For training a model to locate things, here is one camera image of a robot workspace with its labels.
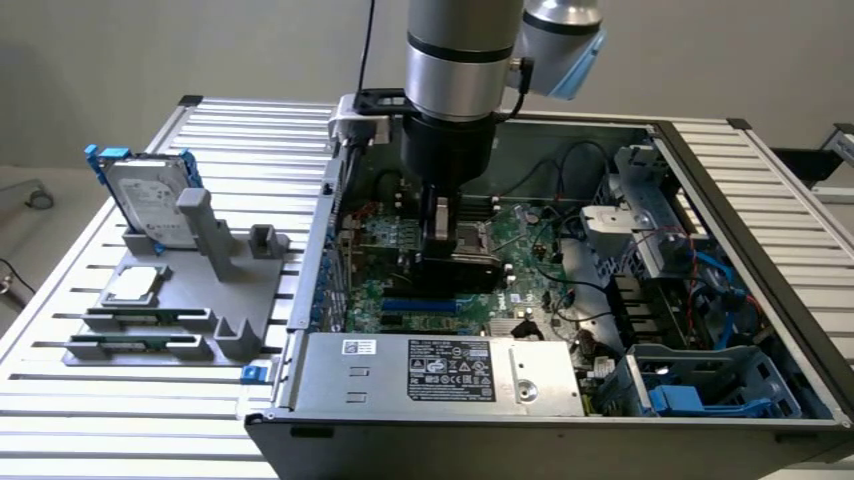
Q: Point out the silver drive cage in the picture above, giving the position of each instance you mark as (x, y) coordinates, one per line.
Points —
(634, 220)

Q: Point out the grey caster wheel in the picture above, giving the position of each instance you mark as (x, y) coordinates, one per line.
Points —
(39, 196)

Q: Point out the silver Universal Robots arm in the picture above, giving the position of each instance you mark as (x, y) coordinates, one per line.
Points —
(461, 60)

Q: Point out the small blue clip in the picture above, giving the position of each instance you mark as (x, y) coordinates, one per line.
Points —
(254, 375)

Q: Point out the silver CPU chip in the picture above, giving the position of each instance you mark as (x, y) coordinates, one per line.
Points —
(135, 283)

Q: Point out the open black PC case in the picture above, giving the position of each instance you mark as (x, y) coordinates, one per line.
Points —
(534, 445)

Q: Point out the CPU socket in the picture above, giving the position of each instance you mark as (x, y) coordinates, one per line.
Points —
(476, 239)

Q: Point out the blue expansion slot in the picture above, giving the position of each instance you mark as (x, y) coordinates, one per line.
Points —
(421, 304)

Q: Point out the green motherboard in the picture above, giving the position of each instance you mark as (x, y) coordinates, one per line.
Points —
(528, 280)

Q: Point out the blue disk bay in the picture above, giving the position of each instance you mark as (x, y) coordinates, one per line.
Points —
(681, 395)

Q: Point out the grey parts rack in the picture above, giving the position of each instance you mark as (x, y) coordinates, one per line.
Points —
(247, 295)

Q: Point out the green RAM stick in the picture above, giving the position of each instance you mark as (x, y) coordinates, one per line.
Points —
(143, 314)
(134, 342)

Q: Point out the silver power supply unit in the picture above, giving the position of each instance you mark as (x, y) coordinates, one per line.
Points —
(374, 375)

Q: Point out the black graphics card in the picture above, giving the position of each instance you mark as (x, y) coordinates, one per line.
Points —
(468, 275)

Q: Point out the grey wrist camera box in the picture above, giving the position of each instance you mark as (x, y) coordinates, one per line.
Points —
(354, 122)

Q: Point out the hard disk in blue frame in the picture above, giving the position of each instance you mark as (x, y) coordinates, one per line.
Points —
(143, 195)

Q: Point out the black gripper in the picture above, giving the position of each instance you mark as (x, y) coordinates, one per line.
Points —
(446, 150)

